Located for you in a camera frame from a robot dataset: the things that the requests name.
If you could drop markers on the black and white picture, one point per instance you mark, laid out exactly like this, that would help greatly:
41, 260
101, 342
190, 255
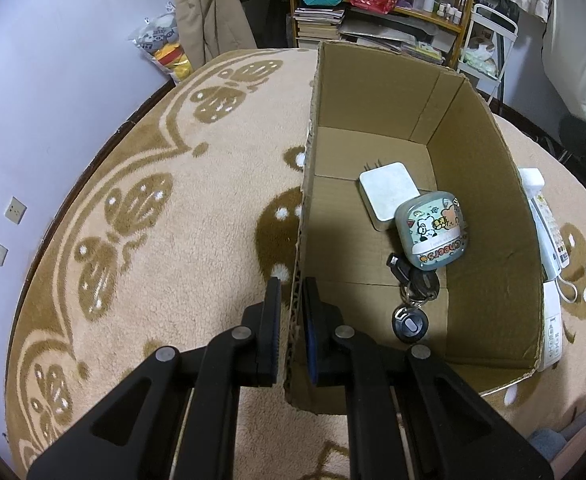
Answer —
498, 2

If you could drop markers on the black key bunch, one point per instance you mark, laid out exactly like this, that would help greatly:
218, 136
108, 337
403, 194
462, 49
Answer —
415, 285

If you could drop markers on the green tissue pack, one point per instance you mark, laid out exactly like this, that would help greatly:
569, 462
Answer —
478, 63

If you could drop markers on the wooden shelf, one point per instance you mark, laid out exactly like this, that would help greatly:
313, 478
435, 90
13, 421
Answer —
465, 25

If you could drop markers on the grey blue cloth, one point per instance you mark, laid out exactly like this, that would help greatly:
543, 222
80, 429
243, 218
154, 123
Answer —
545, 442

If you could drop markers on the cartoon print square case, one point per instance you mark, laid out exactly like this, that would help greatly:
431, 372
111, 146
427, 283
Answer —
430, 227

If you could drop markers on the small white box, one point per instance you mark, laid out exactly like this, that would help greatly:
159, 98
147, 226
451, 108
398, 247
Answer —
552, 345

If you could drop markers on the white metal cart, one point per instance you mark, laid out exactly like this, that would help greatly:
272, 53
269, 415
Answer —
508, 25

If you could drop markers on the white square charger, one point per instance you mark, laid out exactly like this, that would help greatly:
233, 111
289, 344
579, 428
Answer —
388, 192

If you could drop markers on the plastic bag of plush toys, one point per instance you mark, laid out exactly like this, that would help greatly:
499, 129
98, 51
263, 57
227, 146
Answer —
165, 45

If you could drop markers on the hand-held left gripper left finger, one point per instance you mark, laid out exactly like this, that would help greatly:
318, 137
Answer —
274, 330

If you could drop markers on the stack of books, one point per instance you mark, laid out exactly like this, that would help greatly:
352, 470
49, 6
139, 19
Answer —
318, 27

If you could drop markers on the pile of magazines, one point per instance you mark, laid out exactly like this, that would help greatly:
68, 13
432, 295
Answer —
393, 35

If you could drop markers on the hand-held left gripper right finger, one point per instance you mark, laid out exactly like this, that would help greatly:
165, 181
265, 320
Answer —
310, 330

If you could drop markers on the beige hanging coat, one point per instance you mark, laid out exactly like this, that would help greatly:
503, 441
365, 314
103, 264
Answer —
208, 10

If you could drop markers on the black garment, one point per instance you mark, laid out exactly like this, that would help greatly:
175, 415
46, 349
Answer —
263, 5

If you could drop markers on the cardboard box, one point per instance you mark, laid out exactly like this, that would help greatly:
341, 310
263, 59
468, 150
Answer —
478, 210

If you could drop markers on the white brown plush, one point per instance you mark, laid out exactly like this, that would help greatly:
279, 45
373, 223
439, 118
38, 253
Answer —
483, 46

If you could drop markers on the white remote control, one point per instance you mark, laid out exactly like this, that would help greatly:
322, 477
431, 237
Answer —
548, 225

